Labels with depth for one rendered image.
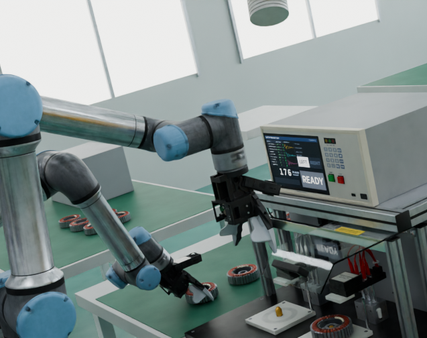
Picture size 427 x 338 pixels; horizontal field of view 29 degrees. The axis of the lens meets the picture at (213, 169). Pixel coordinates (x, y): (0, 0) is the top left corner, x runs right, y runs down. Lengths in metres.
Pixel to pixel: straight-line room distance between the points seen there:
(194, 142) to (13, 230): 0.42
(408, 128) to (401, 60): 6.73
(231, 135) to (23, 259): 0.52
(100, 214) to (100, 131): 0.63
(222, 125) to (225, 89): 5.82
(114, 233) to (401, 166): 0.84
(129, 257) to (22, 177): 0.90
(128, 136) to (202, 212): 2.04
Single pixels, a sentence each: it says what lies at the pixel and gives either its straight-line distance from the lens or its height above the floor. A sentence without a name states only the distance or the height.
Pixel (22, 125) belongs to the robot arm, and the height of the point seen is 1.58.
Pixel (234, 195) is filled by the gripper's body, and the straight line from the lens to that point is 1.87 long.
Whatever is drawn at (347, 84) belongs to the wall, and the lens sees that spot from 8.49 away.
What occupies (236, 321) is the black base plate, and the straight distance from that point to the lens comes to 2.56.
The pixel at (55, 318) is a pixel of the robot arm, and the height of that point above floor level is 1.20.
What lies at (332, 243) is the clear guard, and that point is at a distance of 2.14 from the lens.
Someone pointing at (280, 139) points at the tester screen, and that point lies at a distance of 2.42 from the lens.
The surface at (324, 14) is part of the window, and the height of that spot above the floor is 1.19.
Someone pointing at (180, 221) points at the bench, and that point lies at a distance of 3.82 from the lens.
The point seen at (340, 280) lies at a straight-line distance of 2.29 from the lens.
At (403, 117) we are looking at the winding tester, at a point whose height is 1.31.
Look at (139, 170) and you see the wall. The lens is 7.23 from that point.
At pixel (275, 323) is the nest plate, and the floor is 0.78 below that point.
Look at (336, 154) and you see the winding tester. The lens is 2.24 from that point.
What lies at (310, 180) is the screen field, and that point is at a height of 1.17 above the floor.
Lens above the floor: 1.77
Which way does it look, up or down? 12 degrees down
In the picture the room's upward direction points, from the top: 13 degrees counter-clockwise
